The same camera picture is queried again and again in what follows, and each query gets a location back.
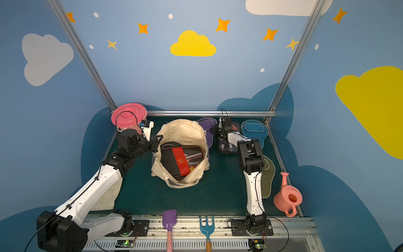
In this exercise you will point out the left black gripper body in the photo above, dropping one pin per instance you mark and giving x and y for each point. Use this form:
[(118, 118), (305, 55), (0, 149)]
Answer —
[(154, 143)]

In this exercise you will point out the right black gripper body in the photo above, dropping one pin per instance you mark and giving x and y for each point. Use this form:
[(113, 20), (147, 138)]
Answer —
[(220, 131)]

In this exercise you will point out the purple paddle case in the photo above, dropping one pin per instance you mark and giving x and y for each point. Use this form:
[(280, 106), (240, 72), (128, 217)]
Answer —
[(208, 124)]

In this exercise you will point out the blue paddle case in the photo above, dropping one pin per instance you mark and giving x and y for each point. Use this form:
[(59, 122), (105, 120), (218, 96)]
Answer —
[(255, 129)]

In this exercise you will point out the beige canvas tote bag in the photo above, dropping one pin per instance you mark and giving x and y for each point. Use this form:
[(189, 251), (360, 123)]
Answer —
[(187, 133)]

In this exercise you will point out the black red ping pong case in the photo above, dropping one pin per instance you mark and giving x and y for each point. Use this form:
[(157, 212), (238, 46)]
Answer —
[(180, 160)]

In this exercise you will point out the olive green paddle case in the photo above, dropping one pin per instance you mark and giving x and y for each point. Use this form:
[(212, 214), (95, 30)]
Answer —
[(268, 174)]

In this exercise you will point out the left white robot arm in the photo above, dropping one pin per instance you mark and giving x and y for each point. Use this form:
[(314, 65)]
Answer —
[(65, 229)]

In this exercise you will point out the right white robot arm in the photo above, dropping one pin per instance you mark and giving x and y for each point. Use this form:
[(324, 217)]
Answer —
[(247, 144)]

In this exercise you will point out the pink bucket with lid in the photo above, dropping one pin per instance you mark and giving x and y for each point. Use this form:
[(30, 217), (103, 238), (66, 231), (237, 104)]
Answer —
[(129, 116)]

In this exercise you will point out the beige work glove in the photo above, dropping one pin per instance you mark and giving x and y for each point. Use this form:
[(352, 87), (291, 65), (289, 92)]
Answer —
[(107, 201)]

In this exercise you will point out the purple toy shovel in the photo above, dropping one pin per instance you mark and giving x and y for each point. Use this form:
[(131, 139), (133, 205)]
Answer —
[(169, 221)]

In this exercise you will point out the pink watering can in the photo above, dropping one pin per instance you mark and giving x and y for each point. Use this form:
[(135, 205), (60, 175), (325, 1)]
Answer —
[(288, 198)]

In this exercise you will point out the teal toy garden fork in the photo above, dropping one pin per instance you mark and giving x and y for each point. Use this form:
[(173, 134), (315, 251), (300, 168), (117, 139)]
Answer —
[(207, 230)]

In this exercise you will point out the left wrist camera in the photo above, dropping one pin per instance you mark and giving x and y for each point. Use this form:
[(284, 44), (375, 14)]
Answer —
[(146, 127)]

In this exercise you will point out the aluminium back frame rail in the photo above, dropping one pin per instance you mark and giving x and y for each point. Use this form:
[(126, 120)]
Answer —
[(210, 113)]

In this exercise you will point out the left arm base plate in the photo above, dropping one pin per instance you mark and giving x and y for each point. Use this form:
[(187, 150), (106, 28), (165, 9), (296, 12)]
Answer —
[(134, 228)]

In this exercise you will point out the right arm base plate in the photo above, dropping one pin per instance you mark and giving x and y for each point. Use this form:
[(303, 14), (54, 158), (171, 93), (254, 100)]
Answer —
[(238, 228)]

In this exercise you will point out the aluminium front rail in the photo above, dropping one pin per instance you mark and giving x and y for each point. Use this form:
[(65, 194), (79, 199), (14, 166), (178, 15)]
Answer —
[(290, 235)]

